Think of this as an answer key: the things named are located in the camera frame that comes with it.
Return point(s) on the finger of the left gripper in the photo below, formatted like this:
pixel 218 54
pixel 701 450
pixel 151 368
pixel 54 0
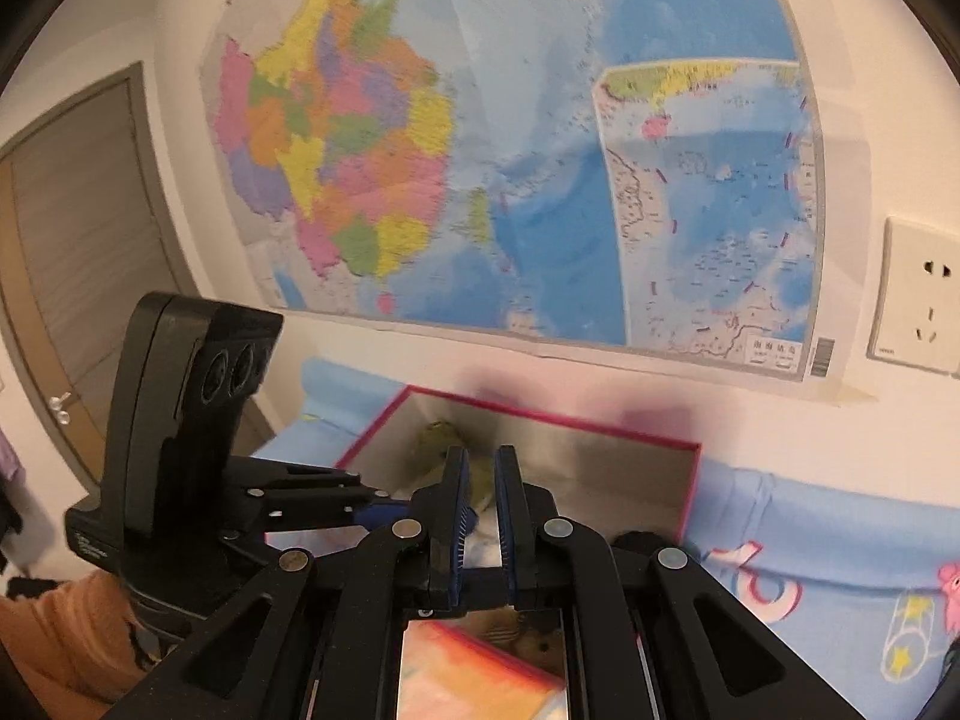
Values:
pixel 257 511
pixel 276 480

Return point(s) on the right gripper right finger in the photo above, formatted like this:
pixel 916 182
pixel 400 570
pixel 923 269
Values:
pixel 648 633

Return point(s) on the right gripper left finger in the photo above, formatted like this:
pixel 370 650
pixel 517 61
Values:
pixel 319 637

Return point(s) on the orange left sleeve forearm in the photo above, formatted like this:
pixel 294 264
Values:
pixel 72 652

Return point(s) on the pastel soft tissue pack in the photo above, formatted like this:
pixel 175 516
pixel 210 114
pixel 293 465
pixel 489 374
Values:
pixel 447 673

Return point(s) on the black scrunchie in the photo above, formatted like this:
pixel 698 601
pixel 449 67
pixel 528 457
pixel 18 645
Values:
pixel 637 543

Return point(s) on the pink cardboard box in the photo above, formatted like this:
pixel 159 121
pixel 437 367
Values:
pixel 610 479

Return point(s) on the grey wooden door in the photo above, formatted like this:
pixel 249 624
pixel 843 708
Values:
pixel 86 233

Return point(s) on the blue cartoon pig tablecloth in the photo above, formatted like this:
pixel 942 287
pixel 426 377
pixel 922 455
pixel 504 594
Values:
pixel 864 588

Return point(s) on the white wall socket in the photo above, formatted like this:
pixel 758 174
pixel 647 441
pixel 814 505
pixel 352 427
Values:
pixel 916 321

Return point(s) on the colourful wall map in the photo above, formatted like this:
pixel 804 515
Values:
pixel 643 177

